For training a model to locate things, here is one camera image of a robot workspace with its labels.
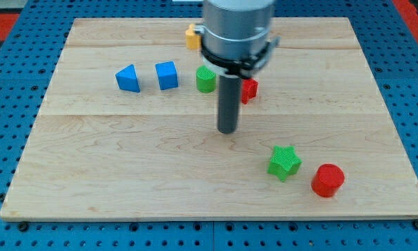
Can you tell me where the red star block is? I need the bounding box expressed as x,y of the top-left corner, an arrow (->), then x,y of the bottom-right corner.
241,78 -> 258,105

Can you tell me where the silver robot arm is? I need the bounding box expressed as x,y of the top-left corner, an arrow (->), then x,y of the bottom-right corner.
194,0 -> 279,79

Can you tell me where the green star block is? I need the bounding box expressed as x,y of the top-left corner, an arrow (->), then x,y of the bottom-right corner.
267,146 -> 302,182

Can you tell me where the yellow hexagon block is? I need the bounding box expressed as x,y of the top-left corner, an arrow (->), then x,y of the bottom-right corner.
185,24 -> 200,50

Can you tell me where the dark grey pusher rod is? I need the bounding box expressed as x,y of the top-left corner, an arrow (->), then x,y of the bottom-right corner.
217,75 -> 242,135

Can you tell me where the green cylinder block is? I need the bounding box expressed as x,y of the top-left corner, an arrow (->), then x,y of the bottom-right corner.
196,66 -> 216,93

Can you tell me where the blue cube block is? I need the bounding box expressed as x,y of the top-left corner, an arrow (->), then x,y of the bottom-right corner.
155,61 -> 179,90

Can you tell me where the light wooden board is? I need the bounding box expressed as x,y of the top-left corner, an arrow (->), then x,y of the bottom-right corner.
0,17 -> 418,222

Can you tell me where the blue triangular prism block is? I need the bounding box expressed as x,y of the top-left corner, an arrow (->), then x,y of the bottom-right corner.
115,64 -> 140,93

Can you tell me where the red cylinder block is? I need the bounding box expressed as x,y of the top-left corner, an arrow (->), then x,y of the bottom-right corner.
311,163 -> 345,198

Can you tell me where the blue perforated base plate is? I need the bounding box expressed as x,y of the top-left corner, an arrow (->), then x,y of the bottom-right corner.
0,0 -> 418,251

